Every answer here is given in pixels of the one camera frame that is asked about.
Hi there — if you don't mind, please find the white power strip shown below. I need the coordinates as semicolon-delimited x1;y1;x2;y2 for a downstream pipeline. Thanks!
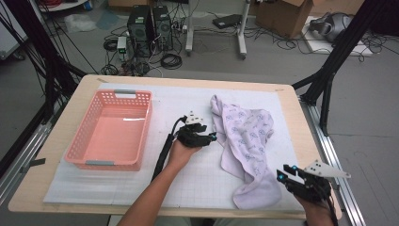
172;20;189;34

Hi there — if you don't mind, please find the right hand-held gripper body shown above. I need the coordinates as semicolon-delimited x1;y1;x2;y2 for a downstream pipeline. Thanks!
285;159;352;203

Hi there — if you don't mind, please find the lavender printed towel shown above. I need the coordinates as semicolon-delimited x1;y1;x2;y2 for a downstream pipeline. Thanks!
210;94;283;211

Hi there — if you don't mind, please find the black sleeved gripper cable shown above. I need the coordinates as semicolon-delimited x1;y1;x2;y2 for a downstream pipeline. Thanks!
151;115;189;183

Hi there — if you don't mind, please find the coiled black cable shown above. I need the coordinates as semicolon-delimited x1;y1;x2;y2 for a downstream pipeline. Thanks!
101;64;120;76
103;39;119;53
160;53;184;71

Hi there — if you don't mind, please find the white round table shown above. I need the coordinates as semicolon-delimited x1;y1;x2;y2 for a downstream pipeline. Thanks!
37;0;88;13

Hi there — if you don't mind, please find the teal sheet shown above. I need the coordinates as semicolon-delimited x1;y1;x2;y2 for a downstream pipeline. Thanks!
95;10;120;31

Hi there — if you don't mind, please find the grey robot head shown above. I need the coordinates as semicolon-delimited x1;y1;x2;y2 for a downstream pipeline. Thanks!
309;12;354;43

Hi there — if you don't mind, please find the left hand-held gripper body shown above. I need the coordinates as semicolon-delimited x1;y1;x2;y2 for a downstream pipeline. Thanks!
176;111;207;149

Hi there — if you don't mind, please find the open-flap cardboard box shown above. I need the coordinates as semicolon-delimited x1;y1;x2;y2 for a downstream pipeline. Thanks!
255;0;314;40

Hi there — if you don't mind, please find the white floor board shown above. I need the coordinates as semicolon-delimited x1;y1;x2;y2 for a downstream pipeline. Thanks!
301;15;375;57

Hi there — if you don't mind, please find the small white power unit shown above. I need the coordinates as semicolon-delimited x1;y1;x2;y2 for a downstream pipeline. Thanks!
116;36;128;60

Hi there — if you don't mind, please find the aluminium rail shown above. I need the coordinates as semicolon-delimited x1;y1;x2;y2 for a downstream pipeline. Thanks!
0;121;55;206
300;99;367;226

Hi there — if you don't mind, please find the grey metal bracket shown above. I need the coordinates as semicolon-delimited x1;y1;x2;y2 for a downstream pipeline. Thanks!
20;157;46;173

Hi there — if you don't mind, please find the black computer tower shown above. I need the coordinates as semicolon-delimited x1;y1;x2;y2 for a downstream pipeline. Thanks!
126;5;154;57
152;5;173;51

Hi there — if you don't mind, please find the white grid mat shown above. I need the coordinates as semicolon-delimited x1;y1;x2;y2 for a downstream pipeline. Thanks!
42;82;310;212

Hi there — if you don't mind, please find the pink plastic basket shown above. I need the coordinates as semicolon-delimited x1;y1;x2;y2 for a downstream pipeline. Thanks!
64;89;154;172

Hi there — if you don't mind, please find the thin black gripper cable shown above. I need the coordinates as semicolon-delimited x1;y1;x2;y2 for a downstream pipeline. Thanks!
324;185;341;226

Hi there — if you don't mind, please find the person's right hand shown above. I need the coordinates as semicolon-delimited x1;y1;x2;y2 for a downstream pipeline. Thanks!
295;194;335;226

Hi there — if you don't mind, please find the person's left hand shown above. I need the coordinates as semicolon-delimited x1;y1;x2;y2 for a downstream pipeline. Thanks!
168;140;201;171

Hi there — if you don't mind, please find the flat black box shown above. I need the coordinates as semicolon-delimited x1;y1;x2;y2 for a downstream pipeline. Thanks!
212;13;243;30

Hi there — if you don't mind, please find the large cardboard box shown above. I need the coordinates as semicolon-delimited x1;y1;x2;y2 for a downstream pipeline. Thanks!
310;0;366;17

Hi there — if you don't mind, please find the clear plastic bag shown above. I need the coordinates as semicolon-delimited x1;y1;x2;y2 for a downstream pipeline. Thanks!
64;13;97;34

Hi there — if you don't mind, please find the dark bulky object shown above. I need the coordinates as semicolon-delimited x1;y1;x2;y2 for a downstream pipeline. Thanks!
370;0;399;36

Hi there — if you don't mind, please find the black frame post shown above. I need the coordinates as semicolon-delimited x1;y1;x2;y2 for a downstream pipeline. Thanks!
291;0;390;137
0;0;88;125

